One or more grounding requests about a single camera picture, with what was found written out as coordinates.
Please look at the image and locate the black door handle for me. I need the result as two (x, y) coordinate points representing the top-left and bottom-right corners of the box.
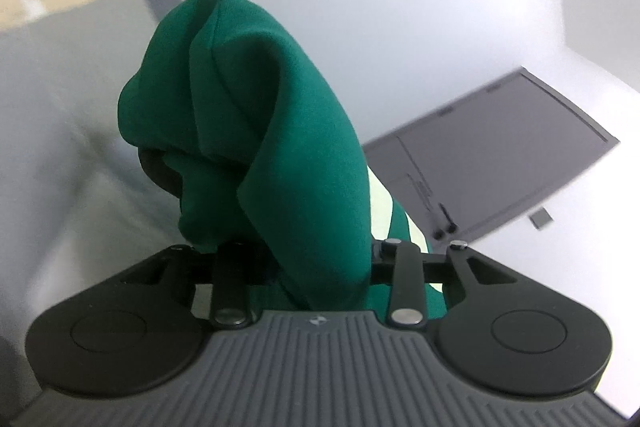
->
(434, 203), (459, 241)

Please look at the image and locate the grey door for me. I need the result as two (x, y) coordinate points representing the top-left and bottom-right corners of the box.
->
(362, 67), (621, 243)

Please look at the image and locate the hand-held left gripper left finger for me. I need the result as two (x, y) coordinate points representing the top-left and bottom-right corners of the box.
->
(122, 242), (251, 328)

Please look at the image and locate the green hoodie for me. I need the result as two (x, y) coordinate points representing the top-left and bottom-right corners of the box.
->
(117, 0), (446, 312)

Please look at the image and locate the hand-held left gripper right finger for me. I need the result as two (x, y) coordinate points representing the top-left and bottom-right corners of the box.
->
(372, 237), (518, 328)

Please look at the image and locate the colour block bed cover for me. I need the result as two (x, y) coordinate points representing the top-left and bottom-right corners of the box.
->
(0, 0), (201, 408)

